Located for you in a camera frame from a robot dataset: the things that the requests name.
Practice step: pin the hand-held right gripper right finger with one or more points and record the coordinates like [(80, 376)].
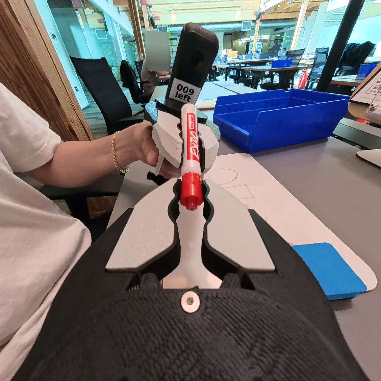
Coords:
[(238, 238)]

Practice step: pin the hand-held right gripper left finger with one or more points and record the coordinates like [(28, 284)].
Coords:
[(143, 238)]

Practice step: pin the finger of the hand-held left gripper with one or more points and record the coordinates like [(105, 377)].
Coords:
[(166, 134), (210, 145)]

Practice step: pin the red dry-erase marker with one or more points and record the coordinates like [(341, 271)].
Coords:
[(190, 143)]

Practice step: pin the red marker cap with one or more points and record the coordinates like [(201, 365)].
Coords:
[(191, 187)]

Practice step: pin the white whiteboard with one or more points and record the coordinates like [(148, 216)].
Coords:
[(282, 202)]

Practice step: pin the blue storage bin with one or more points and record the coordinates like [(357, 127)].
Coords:
[(282, 125)]

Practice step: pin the blue whiteboard eraser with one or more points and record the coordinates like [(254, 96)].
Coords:
[(327, 268)]

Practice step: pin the person's left hand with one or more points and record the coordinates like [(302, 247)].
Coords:
[(145, 143)]

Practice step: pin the black office chair with jacket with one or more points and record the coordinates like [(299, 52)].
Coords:
[(131, 80)]

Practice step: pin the black metal pole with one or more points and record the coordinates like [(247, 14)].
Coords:
[(339, 44)]

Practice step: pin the instruction sheet on stand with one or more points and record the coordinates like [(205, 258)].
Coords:
[(360, 110)]

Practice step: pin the white clipboard stand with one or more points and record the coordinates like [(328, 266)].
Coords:
[(370, 156)]

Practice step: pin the clipboard instruction sheet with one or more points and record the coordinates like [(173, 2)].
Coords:
[(369, 89)]

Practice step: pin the wooden post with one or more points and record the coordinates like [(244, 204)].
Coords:
[(35, 74)]

